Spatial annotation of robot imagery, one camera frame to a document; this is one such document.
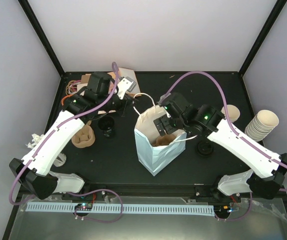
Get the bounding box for single brown pulp cup carrier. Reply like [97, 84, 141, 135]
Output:
[152, 134, 176, 147]

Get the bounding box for light blue paper bag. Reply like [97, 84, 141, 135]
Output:
[133, 103, 196, 176]

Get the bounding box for single white paper cup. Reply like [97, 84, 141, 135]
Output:
[221, 104, 241, 123]

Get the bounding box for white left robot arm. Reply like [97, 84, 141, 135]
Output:
[9, 72, 137, 200]

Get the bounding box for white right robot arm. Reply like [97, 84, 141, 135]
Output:
[153, 92, 287, 202]

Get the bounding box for black coffee cup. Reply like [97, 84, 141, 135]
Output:
[97, 116, 116, 138]

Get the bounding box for black cup lid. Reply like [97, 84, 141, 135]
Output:
[195, 140, 214, 157]

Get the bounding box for brown cardboard sleeve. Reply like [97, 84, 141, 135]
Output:
[80, 73, 91, 84]

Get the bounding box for rubber bands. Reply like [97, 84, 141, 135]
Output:
[61, 80, 81, 106]

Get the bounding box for white plastic cutlery pile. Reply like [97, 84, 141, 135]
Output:
[24, 133, 67, 168]

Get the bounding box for stack of white paper cups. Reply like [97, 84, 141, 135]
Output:
[245, 109, 280, 142]

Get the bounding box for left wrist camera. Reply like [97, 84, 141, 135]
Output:
[117, 77, 137, 100]

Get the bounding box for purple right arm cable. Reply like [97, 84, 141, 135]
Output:
[158, 70, 287, 223]

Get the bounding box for light blue cable duct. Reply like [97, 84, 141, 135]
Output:
[25, 202, 215, 217]

